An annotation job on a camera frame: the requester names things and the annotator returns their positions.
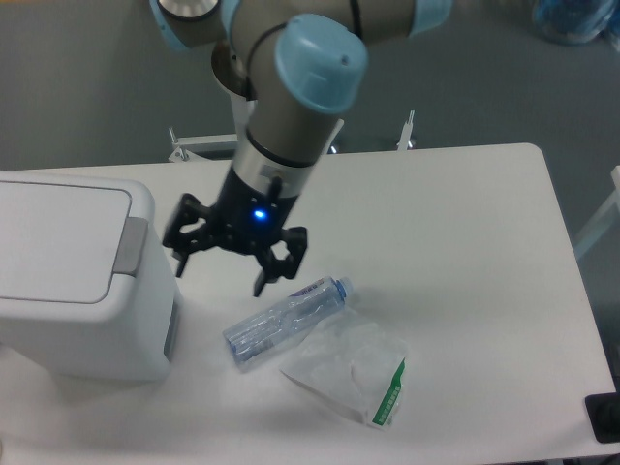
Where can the white push-lid trash can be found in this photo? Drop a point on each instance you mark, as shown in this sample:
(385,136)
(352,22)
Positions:
(86,287)

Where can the white metal base frame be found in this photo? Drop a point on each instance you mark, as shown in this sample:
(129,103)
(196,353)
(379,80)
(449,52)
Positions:
(221,147)

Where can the white frame at right edge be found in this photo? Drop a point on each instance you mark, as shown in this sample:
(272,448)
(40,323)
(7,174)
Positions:
(606,215)

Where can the clear plastic bag green label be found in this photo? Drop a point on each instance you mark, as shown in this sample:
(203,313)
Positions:
(354,365)

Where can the black device at table edge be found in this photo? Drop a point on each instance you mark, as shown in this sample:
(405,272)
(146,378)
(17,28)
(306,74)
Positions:
(603,412)

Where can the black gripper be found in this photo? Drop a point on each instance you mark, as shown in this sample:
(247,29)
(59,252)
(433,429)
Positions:
(243,220)

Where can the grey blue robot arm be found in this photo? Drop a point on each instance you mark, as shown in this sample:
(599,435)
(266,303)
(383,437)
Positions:
(300,63)

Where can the blue plastic bag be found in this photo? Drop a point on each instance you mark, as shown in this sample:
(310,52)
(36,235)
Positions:
(572,23)

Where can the clear plastic water bottle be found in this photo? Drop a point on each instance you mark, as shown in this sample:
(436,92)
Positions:
(285,323)

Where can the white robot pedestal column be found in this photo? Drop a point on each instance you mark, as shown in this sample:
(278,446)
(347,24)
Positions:
(237,97)

